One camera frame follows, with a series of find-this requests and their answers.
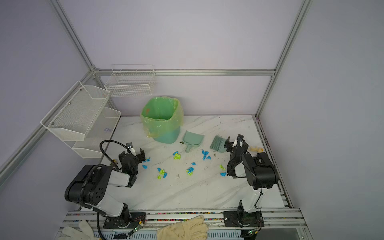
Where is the white work glove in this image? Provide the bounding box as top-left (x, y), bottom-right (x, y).
top-left (58, 220), bottom-right (100, 240)

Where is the blue scrap far left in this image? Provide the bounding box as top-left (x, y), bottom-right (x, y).
top-left (143, 158), bottom-right (151, 169)

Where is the blue paper scrap cluster right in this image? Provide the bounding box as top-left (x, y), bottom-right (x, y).
top-left (202, 150), bottom-right (212, 161)

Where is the white mesh shelf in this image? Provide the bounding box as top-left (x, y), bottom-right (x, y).
top-left (72, 108), bottom-right (121, 159)
top-left (41, 82), bottom-right (110, 142)

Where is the green trash bin with bag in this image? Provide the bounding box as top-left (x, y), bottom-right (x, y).
top-left (141, 96), bottom-right (184, 144)

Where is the lower white mesh shelf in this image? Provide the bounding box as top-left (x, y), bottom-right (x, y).
top-left (72, 108), bottom-right (121, 159)

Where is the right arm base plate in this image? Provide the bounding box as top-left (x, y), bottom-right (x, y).
top-left (223, 211), bottom-right (265, 228)

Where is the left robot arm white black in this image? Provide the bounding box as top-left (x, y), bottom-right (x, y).
top-left (65, 149), bottom-right (146, 228)

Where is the beige small toy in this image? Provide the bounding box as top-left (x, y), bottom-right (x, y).
top-left (249, 146), bottom-right (264, 153)

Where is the green hand brush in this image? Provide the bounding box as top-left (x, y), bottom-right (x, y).
top-left (210, 135), bottom-right (227, 153)

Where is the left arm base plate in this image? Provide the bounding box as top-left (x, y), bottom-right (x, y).
top-left (103, 212), bottom-right (147, 229)

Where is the upper white mesh shelf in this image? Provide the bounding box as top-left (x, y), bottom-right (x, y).
top-left (41, 82), bottom-right (110, 142)

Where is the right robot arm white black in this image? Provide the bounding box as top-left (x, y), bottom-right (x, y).
top-left (224, 134), bottom-right (279, 228)

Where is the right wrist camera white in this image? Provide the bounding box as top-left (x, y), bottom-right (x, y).
top-left (237, 137), bottom-right (243, 148)

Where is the beige work glove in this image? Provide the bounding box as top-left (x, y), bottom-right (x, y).
top-left (157, 215), bottom-right (208, 240)

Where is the aluminium rail front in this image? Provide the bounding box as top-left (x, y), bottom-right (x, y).
top-left (59, 208), bottom-right (308, 230)

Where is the green plastic dustpan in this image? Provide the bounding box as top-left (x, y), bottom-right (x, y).
top-left (183, 131), bottom-right (204, 153)

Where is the green blue scrap centre top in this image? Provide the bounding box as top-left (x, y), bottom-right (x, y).
top-left (173, 151), bottom-right (181, 160)

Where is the blue green scrap centre bottom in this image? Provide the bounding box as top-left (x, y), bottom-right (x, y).
top-left (186, 167), bottom-right (195, 176)

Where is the white wire basket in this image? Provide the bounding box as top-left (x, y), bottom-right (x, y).
top-left (105, 65), bottom-right (157, 97)

